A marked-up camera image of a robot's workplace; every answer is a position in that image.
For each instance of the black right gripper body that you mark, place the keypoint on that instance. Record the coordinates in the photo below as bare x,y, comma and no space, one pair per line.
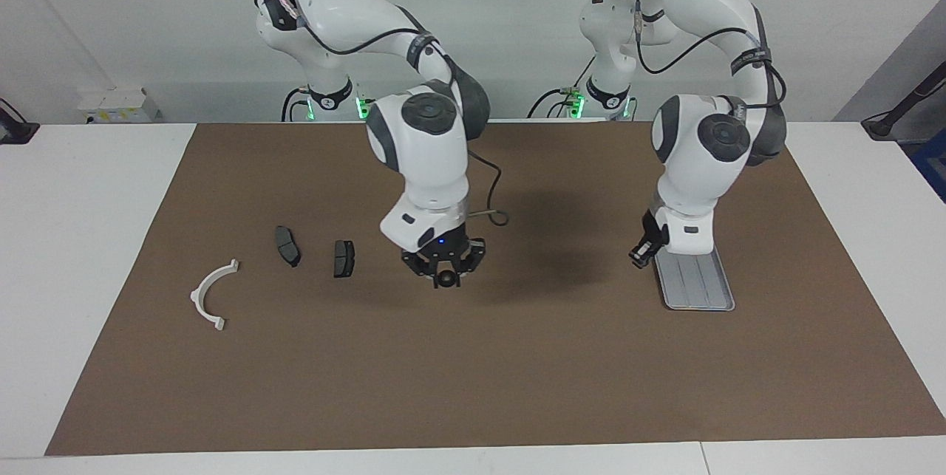
446,244

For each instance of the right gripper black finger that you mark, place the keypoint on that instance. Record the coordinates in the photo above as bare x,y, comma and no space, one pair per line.
421,264
471,253

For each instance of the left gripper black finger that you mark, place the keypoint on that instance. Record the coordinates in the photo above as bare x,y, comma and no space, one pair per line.
639,253
653,255

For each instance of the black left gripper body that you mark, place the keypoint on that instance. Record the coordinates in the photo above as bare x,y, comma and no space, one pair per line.
654,235

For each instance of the large black bearing gear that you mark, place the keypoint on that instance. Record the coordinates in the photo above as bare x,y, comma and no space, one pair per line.
446,280

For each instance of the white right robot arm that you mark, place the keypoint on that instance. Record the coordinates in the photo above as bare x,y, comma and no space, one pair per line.
429,157

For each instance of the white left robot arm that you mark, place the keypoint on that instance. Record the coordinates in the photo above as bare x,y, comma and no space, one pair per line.
695,165

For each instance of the silver metal tray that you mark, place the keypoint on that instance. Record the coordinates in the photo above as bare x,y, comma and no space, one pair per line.
695,286

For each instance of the rectangular dark brake pad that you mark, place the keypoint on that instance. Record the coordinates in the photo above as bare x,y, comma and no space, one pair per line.
344,259

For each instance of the brown table mat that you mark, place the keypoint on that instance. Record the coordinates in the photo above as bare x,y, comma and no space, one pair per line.
473,357

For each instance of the curved dark brake pad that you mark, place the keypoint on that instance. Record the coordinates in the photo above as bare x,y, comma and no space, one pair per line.
287,246

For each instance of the blue box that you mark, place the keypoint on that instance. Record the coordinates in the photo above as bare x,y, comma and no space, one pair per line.
933,168

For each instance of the white semicircular bracket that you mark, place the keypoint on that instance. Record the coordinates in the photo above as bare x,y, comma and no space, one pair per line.
201,296

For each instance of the white wall socket box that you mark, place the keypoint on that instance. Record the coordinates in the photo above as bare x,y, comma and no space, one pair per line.
114,104

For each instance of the black clamp mount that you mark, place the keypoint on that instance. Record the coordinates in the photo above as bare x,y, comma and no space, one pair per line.
15,129

